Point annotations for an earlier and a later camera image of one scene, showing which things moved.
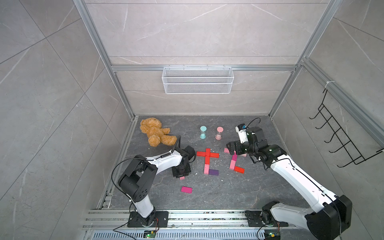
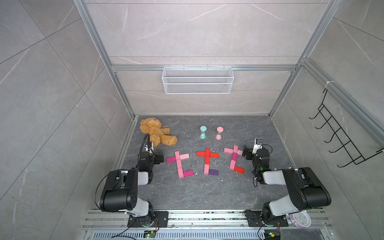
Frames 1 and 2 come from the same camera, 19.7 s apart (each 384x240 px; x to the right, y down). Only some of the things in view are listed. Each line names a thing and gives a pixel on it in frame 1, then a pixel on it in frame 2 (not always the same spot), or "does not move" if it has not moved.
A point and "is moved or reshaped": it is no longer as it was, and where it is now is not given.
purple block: (213, 172) does not move
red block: (214, 155) does not move
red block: (201, 153) does not move
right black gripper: (238, 144) → (250, 154)
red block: (207, 159) does not move
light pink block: (232, 164) is moved or reshaped
